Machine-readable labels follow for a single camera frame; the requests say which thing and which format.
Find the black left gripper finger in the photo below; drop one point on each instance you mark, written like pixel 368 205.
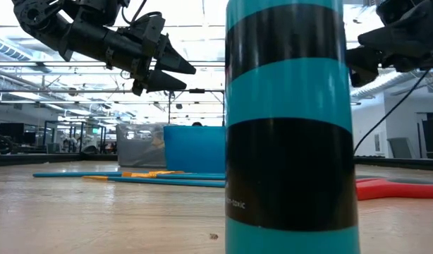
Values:
pixel 172 60
pixel 163 83

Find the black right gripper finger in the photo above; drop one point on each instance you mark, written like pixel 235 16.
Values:
pixel 403 35
pixel 362 67

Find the teal paint bottle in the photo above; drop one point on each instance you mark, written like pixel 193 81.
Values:
pixel 290 158

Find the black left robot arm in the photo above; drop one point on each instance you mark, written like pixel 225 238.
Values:
pixel 43 21

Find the person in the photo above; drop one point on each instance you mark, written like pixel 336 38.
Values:
pixel 197 124

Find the grey plastic storage bin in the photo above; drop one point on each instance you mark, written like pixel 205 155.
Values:
pixel 140 148

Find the blue plastic tray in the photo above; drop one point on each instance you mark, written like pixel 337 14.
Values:
pixel 195 148

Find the dark computer monitor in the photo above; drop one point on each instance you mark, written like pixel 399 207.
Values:
pixel 12 130

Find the black background rig frame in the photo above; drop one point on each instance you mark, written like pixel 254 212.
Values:
pixel 197 90

